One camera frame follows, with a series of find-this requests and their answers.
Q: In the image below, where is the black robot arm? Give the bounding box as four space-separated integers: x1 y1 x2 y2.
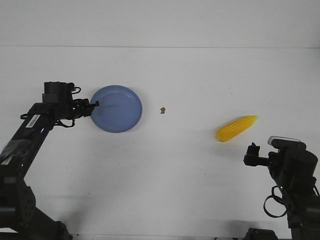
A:
243 138 320 240
0 99 99 240

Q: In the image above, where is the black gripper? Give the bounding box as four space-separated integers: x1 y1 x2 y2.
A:
67 98 99 120
243 142 271 167

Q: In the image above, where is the yellow corn cob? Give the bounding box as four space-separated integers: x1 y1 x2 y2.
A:
215 115 258 142

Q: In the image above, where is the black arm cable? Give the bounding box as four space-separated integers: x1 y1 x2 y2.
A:
19 86 82 129
263 185 291 218

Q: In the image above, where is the blue round plate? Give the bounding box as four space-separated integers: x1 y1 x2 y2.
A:
90 85 143 133

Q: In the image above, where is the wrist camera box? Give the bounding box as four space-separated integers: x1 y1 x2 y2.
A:
267 136 307 150
42 81 75 105

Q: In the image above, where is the small brown table chip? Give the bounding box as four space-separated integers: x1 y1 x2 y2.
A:
160 107 166 115

